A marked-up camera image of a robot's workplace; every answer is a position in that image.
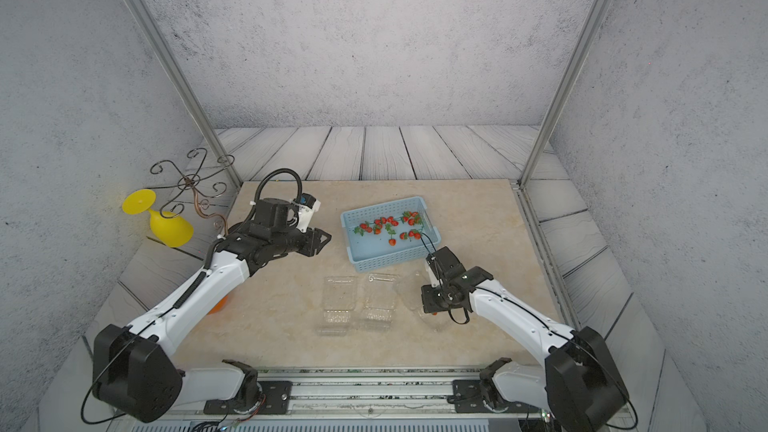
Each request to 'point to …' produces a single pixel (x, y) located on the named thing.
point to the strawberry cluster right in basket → (412, 218)
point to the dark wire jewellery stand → (190, 183)
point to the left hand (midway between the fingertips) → (329, 235)
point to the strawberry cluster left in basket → (377, 226)
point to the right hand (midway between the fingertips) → (430, 301)
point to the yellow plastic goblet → (171, 228)
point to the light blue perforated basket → (389, 234)
